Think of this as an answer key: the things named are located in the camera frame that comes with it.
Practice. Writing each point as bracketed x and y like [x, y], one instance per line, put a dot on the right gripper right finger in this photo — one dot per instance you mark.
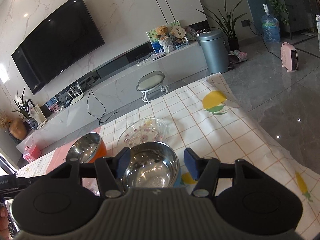
[203, 171]

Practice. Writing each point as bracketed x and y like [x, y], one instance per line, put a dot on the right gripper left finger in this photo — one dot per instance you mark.
[109, 171]

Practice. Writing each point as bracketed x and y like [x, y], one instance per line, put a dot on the orange steel bowl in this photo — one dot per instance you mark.
[87, 148]

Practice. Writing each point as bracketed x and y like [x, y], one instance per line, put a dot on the blue steel bowl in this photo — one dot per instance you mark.
[152, 165]

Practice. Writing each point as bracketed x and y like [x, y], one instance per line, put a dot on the clear glass floral plate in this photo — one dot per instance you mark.
[144, 130]

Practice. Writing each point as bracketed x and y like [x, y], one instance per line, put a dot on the person's hand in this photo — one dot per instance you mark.
[4, 223]

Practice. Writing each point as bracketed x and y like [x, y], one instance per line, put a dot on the pink storage box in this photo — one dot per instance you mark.
[31, 153]

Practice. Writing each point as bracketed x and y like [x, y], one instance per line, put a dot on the checked lemon tablecloth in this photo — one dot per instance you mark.
[205, 116]

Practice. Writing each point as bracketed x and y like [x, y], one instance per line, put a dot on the brown ceramic vase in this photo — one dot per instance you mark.
[18, 129]

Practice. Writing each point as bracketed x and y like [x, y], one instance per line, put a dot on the white wifi router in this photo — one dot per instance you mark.
[75, 92]

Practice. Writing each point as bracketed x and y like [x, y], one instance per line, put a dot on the white marble tv console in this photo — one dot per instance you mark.
[114, 93]

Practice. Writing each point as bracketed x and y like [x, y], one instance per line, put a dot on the plant in blue vase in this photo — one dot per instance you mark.
[23, 107]

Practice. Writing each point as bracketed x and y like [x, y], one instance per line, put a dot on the small grey stool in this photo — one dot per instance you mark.
[151, 81]

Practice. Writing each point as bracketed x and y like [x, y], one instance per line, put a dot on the grey round trash bin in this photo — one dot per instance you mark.
[214, 51]

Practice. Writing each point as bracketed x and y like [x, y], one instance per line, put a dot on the teddy bear in basket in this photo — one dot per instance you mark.
[164, 39]

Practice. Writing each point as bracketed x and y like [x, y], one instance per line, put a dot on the round paper fan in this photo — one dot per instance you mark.
[177, 32]

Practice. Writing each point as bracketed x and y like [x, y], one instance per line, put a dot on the pink space heater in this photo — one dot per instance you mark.
[289, 57]

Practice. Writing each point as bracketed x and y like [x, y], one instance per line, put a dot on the potted long-leaf plant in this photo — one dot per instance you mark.
[225, 22]

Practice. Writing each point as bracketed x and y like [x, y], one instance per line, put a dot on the blue water jug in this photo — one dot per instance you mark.
[270, 26]

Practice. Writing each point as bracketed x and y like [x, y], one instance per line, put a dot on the dark grey cabinet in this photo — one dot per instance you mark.
[299, 17]

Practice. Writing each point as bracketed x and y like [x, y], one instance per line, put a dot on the black wall television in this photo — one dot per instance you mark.
[64, 37]

